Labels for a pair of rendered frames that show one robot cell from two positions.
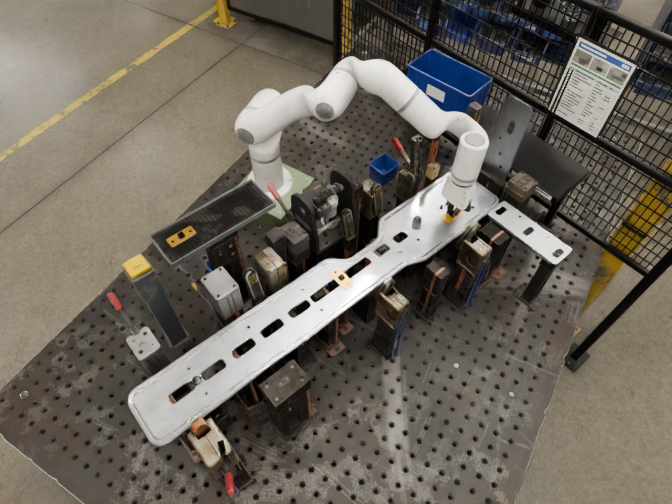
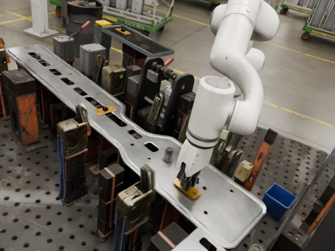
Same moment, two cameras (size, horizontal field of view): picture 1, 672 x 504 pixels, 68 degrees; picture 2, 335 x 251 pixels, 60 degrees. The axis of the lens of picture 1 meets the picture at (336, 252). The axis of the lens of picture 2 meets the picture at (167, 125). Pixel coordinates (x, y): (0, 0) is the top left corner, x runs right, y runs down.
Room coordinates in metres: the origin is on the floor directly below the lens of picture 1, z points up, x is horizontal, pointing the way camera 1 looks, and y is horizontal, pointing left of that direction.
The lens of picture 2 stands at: (0.91, -0.99, 1.62)
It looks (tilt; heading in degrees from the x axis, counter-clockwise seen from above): 34 degrees down; 78
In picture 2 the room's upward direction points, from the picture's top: 12 degrees clockwise
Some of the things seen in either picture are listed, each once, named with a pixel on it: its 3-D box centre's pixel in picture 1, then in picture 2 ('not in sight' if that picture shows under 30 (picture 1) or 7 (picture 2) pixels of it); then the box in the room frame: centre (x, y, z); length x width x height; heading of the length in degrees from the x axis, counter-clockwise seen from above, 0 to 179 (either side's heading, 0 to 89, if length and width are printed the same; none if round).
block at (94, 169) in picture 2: (338, 300); (106, 140); (0.87, -0.01, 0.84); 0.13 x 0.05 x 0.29; 41
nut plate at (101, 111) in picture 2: (341, 277); (105, 109); (0.86, -0.02, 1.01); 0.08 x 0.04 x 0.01; 40
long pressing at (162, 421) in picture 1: (338, 284); (100, 109); (0.84, -0.01, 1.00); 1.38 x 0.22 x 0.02; 131
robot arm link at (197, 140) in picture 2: (463, 174); (203, 133); (1.13, -0.40, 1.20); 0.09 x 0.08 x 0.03; 41
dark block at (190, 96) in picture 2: (349, 221); (180, 140); (1.17, -0.05, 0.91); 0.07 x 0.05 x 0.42; 41
